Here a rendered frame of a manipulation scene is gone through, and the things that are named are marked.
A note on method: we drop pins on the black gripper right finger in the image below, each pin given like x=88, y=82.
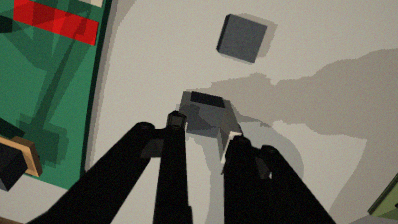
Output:
x=288, y=199

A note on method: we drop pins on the dark grey square block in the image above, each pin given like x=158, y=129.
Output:
x=205, y=114
x=241, y=38
x=12, y=166

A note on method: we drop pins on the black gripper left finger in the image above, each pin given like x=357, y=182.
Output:
x=99, y=194

